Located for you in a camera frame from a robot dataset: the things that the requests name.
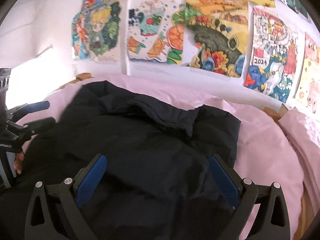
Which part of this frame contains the flying girl drawing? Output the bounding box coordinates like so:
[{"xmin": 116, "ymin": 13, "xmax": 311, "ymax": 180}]
[{"xmin": 72, "ymin": 4, "xmax": 93, "ymax": 61}]

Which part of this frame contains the bright window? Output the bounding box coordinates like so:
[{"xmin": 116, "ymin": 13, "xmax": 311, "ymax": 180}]
[{"xmin": 5, "ymin": 44, "xmax": 55, "ymax": 114}]

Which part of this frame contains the wooden bed frame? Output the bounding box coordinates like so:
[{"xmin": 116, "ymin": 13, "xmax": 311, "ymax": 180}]
[{"xmin": 58, "ymin": 72, "xmax": 314, "ymax": 240}]

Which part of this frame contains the drink cup and oranges drawing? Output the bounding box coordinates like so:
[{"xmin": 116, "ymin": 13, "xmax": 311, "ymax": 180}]
[{"xmin": 127, "ymin": 0, "xmax": 186, "ymax": 65}]

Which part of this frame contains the pink duvet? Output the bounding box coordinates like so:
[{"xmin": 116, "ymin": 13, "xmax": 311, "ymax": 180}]
[{"xmin": 15, "ymin": 73, "xmax": 307, "ymax": 240}]

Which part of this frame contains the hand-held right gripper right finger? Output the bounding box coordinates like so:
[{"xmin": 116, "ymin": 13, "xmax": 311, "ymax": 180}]
[{"xmin": 209, "ymin": 154, "xmax": 291, "ymax": 240}]

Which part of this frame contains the field landscape drawing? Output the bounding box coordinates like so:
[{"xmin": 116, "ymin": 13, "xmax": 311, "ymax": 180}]
[{"xmin": 184, "ymin": 0, "xmax": 250, "ymax": 78}]

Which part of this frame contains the black puffer jacket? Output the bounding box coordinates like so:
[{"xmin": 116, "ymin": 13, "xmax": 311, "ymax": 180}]
[{"xmin": 0, "ymin": 80, "xmax": 242, "ymax": 240}]

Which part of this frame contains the blond boy drawing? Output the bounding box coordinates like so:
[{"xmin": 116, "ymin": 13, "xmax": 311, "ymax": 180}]
[{"xmin": 88, "ymin": 1, "xmax": 122, "ymax": 61}]

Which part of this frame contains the pink pillow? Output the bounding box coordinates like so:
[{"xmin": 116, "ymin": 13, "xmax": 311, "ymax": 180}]
[{"xmin": 277, "ymin": 109, "xmax": 320, "ymax": 188}]

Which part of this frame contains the person's left hand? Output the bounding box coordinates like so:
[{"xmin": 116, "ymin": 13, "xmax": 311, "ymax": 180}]
[{"xmin": 14, "ymin": 152, "xmax": 25, "ymax": 175}]

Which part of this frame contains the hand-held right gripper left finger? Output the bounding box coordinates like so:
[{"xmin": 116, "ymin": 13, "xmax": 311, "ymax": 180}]
[{"xmin": 24, "ymin": 154, "xmax": 108, "ymax": 240}]

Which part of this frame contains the pigs and chicks drawing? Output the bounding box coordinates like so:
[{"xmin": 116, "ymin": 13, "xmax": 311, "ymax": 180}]
[{"xmin": 294, "ymin": 32, "xmax": 320, "ymax": 114}]

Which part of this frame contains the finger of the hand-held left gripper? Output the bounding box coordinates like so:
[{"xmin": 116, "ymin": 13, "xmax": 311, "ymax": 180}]
[
  {"xmin": 7, "ymin": 117, "xmax": 56, "ymax": 140},
  {"xmin": 7, "ymin": 101, "xmax": 50, "ymax": 120}
]

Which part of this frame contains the dragon and tower drawing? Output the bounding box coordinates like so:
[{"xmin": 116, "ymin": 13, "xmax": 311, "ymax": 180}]
[{"xmin": 243, "ymin": 6, "xmax": 300, "ymax": 103}]

